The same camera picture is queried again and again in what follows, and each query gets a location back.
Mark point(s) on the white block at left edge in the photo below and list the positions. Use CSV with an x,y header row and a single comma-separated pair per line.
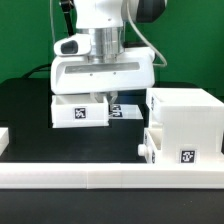
x,y
4,139

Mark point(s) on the white drawer tray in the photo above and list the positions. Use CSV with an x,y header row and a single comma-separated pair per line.
x,y
70,111
150,149

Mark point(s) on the white front drawer tray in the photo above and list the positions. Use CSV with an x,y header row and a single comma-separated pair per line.
x,y
150,149

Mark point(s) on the white marker tag sheet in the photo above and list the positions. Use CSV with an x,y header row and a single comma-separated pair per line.
x,y
125,111

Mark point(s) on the black camera stand pole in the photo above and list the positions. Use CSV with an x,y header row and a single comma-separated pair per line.
x,y
67,6

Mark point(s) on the white drawer cabinet box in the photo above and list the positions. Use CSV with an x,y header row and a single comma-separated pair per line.
x,y
192,123

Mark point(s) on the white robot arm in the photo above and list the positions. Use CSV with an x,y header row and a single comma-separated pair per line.
x,y
94,59

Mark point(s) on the white fence wall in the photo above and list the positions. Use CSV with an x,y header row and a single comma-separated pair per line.
x,y
103,176

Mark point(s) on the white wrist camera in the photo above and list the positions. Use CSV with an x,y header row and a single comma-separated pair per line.
x,y
78,44

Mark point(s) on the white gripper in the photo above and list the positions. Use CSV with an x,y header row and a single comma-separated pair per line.
x,y
132,70

